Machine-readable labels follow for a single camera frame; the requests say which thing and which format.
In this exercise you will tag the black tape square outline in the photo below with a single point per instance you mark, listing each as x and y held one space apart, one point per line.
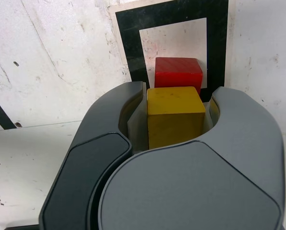
128 48

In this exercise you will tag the red cube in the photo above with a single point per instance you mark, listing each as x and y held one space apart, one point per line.
176 72

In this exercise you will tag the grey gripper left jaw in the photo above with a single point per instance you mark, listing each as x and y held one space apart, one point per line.
85 167

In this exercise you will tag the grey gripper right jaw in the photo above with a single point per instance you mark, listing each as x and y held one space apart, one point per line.
193 191

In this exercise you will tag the black tape strip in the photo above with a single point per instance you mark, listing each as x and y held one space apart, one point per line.
1 112

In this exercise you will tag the yellow cube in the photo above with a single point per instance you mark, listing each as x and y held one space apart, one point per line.
171 115

